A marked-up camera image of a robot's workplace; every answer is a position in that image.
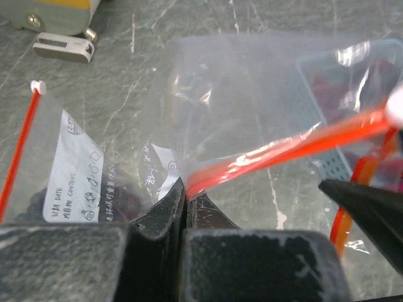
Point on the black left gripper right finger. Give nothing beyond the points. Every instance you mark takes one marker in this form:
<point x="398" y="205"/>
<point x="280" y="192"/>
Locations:
<point x="233" y="251"/>

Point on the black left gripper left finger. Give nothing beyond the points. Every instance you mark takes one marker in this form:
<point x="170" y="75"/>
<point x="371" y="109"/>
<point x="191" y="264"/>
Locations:
<point x="95" y="262"/>

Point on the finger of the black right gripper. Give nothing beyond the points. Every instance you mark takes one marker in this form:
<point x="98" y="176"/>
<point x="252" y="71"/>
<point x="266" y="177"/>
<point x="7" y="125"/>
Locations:
<point x="377" y="212"/>

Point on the dark red grape bunch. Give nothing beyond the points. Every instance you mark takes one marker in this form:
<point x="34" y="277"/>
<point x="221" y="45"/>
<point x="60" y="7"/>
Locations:
<point x="116" y="203"/>

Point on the clear orange-zip bag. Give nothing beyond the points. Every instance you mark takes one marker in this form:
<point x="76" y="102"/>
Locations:
<point x="54" y="152"/>
<point x="219" y="104"/>

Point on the light blue plastic basket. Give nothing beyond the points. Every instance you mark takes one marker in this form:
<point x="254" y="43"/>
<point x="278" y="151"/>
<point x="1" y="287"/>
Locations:
<point x="324" y="132"/>

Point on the round pastel drawer cabinet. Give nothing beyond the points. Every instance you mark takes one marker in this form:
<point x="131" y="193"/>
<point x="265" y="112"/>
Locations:
<point x="68" y="18"/>

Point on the white bracket block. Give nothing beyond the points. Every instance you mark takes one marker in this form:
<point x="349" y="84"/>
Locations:
<point x="62" y="47"/>

